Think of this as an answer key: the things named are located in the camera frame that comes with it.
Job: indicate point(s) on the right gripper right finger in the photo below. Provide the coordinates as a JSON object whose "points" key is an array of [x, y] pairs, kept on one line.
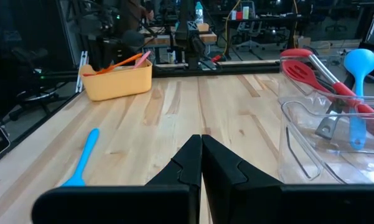
{"points": [[283, 205]]}

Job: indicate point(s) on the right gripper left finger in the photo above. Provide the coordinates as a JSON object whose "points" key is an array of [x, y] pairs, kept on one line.
{"points": [[127, 205]]}

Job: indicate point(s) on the pink silicone spatula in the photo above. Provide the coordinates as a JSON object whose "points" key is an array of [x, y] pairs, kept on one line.
{"points": [[141, 59]]}

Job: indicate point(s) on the orange silicone spatula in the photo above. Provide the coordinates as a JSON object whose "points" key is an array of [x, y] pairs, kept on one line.
{"points": [[118, 65]]}

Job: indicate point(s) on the teal silicone spatula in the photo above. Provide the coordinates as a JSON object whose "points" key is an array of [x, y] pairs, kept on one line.
{"points": [[85, 152]]}

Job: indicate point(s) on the red silicone slotted spoon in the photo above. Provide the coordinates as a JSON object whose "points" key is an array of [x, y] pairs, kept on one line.
{"points": [[298, 73]]}

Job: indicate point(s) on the blue silicone spoon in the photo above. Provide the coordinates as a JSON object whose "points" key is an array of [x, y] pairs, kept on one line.
{"points": [[360, 63]]}

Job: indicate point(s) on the person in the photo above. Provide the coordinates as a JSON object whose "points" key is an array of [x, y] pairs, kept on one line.
{"points": [[133, 12]]}

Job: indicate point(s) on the narrow clear plastic bin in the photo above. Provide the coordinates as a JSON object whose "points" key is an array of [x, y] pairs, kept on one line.
{"points": [[298, 168]]}

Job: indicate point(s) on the yellow plastic basket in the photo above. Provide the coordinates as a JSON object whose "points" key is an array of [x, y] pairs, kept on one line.
{"points": [[118, 84]]}

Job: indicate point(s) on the clear water bottle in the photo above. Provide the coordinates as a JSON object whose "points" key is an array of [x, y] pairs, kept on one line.
{"points": [[199, 14]]}

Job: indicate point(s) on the wooden background table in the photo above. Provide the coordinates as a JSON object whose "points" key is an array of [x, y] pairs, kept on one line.
{"points": [[210, 37]]}

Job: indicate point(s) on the white can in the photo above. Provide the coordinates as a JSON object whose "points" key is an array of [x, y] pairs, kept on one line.
{"points": [[233, 15]]}

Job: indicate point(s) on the red can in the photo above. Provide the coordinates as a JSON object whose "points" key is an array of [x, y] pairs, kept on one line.
{"points": [[239, 15]]}

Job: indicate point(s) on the black office chair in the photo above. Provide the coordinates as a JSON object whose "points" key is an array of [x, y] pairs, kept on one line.
{"points": [[37, 99]]}

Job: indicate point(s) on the yellow-green can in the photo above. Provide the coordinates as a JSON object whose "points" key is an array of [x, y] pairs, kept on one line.
{"points": [[246, 13]]}

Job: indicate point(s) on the grey office chair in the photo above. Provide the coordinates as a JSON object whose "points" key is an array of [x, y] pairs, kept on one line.
{"points": [[249, 28]]}

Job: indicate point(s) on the wide clear plastic bin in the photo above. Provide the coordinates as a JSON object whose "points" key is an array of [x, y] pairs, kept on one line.
{"points": [[286, 84]]}

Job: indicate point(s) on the black desk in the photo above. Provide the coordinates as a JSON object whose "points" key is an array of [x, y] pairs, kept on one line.
{"points": [[267, 19]]}

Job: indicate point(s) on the white metal rail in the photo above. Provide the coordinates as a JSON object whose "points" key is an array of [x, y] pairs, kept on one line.
{"points": [[82, 59]]}

